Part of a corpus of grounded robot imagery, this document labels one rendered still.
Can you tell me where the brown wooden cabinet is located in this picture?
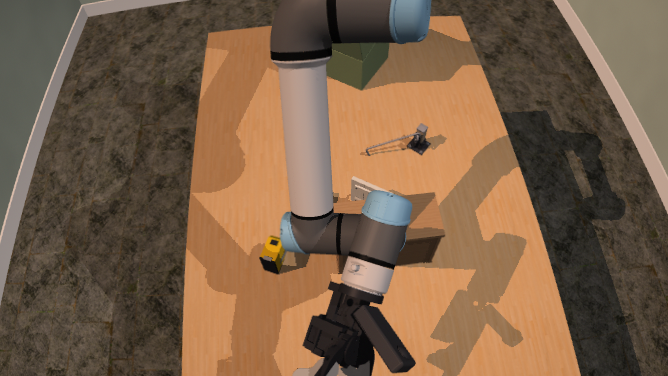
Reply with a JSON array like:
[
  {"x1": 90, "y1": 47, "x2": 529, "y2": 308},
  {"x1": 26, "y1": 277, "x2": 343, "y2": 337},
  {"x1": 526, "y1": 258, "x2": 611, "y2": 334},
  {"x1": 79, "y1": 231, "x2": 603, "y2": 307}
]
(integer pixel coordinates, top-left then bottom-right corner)
[{"x1": 333, "y1": 176, "x2": 445, "y2": 274}]

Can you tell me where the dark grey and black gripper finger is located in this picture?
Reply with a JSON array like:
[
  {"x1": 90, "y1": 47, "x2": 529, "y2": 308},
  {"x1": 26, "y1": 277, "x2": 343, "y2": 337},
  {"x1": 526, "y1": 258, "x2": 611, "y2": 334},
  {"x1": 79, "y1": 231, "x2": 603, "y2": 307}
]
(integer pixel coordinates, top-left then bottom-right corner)
[
  {"x1": 338, "y1": 347, "x2": 375, "y2": 376},
  {"x1": 292, "y1": 339, "x2": 348, "y2": 376}
]

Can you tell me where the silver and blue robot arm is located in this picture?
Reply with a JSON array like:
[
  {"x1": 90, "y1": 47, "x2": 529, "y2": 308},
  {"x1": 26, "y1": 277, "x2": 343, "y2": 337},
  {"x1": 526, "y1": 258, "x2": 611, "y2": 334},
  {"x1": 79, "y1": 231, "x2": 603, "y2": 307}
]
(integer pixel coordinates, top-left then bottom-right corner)
[{"x1": 270, "y1": 0, "x2": 431, "y2": 373}]

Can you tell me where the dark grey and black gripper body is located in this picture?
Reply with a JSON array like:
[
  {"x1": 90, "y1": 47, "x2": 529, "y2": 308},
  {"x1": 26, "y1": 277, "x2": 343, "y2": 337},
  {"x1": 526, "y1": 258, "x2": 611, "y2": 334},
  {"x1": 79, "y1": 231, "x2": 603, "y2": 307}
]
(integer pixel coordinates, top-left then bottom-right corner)
[{"x1": 303, "y1": 281, "x2": 384, "y2": 369}]

